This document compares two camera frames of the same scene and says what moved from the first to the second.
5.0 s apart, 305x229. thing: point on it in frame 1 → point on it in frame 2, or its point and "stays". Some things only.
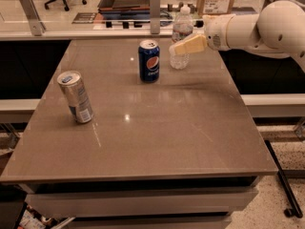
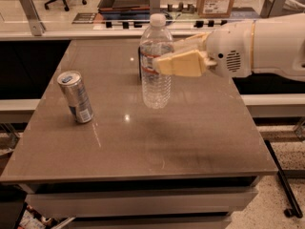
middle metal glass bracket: [154, 11] stays
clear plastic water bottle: [182, 29] → [157, 89]
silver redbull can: [76, 95] stays
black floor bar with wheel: [294, 211] stays
